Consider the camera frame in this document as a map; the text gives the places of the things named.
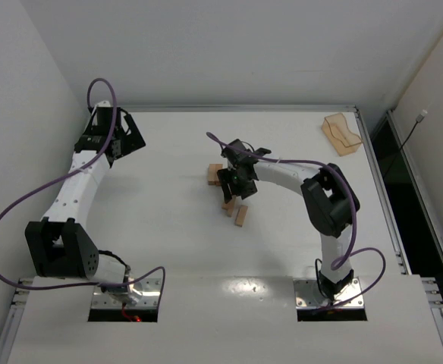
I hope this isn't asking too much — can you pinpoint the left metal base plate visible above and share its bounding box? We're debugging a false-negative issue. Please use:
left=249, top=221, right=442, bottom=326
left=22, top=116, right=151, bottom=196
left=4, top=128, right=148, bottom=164
left=90, top=278, right=163, bottom=310

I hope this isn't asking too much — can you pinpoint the translucent orange plastic container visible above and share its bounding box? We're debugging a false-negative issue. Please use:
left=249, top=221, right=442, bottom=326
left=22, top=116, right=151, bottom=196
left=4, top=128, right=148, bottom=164
left=321, top=113, right=363, bottom=156

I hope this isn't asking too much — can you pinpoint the metal base plate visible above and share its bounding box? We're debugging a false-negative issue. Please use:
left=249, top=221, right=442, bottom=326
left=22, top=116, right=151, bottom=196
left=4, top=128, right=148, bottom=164
left=293, top=278, right=364, bottom=310
left=90, top=278, right=163, bottom=310

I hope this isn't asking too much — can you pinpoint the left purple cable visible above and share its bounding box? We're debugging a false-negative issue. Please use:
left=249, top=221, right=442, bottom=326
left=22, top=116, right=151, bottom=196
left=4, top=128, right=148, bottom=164
left=0, top=77, right=166, bottom=308

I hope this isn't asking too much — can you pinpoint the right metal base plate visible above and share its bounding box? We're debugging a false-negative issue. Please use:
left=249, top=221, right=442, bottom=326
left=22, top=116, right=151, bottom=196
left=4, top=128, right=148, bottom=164
left=293, top=278, right=364, bottom=310

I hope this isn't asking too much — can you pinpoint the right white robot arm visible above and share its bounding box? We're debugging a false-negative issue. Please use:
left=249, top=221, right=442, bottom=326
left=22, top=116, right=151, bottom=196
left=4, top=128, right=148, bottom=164
left=217, top=139, right=360, bottom=300

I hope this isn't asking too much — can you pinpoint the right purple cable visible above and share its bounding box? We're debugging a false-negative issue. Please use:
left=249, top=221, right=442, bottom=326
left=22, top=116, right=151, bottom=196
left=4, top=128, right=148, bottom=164
left=205, top=131, right=387, bottom=312

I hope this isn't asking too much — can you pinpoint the black cable white plug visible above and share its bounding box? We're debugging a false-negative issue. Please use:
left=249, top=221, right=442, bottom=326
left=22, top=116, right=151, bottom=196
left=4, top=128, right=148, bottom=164
left=390, top=109, right=428, bottom=167

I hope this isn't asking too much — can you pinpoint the wood block thin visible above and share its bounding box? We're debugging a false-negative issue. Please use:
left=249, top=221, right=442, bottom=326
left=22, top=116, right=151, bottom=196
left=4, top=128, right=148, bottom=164
left=226, top=198, right=236, bottom=217

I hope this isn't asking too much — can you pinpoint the plain wood block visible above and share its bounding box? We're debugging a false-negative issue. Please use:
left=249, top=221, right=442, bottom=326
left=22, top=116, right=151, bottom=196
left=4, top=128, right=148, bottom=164
left=207, top=164, right=218, bottom=185

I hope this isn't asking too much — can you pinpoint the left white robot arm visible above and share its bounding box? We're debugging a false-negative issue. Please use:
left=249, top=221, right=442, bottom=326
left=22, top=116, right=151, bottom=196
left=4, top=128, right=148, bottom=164
left=25, top=101, right=146, bottom=303

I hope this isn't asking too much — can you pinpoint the purple cable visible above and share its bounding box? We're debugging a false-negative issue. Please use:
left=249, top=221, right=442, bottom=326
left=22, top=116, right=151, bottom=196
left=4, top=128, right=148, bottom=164
left=0, top=77, right=166, bottom=308
left=205, top=131, right=387, bottom=312

